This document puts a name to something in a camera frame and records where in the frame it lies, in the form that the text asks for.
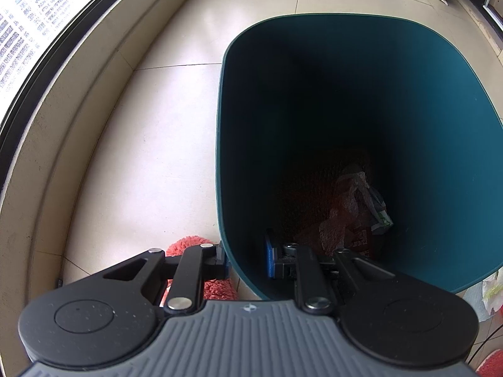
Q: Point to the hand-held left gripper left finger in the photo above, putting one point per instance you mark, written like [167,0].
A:
[226,265]

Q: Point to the blue white wrapper packet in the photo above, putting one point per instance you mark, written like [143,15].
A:
[365,200]

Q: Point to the pale crumpled plastic wrap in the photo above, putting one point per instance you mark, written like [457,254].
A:
[493,290]

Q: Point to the orange foam fruit net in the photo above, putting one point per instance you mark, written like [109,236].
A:
[489,365]

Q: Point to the coral fuzzy slipper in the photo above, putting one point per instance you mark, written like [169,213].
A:
[220,290]

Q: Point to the teal plastic waste bin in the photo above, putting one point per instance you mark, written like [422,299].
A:
[412,106]

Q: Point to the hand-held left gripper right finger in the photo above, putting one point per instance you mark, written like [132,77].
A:
[270,255]

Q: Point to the black window frame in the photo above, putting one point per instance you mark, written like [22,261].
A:
[59,51]

